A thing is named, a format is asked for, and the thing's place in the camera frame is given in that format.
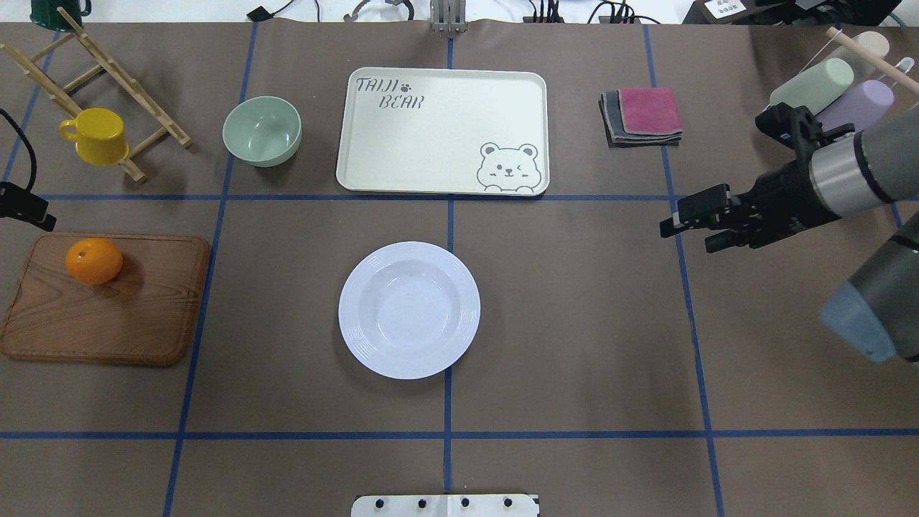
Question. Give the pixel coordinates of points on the cream bear tray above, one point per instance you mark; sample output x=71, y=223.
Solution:
x=438, y=131

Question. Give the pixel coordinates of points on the grey cloth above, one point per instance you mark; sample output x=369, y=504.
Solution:
x=611, y=115

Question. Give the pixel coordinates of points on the green cup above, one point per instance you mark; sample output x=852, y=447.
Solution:
x=816, y=87

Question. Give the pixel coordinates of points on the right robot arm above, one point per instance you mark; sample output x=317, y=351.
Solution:
x=835, y=175

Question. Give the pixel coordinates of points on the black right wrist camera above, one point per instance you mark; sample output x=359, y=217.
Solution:
x=798, y=128

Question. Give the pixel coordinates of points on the dark green mug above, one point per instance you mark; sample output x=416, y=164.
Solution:
x=59, y=16

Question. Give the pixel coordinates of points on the purple cup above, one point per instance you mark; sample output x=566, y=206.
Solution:
x=862, y=106

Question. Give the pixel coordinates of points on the green bowl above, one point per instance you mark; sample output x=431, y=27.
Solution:
x=263, y=131

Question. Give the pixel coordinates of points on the white wire cup rack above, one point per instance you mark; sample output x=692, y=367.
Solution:
x=864, y=63

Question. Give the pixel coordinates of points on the yellow mug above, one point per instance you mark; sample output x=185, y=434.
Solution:
x=98, y=135

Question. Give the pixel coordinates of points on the pink cloth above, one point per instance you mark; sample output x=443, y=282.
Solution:
x=649, y=112

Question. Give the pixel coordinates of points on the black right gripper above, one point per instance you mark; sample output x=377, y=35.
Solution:
x=788, y=192

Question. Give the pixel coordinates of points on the aluminium frame post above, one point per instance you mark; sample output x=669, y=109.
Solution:
x=448, y=16

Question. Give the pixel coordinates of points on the white round plate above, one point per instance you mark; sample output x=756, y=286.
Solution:
x=409, y=310

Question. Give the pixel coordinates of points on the wooden cutting board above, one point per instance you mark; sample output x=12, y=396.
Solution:
x=146, y=316

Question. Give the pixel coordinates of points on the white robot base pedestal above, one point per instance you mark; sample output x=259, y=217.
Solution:
x=498, y=504

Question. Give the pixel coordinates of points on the orange fruit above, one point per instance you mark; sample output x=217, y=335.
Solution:
x=94, y=261

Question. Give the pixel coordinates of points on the beige cup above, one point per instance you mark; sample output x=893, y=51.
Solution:
x=874, y=42

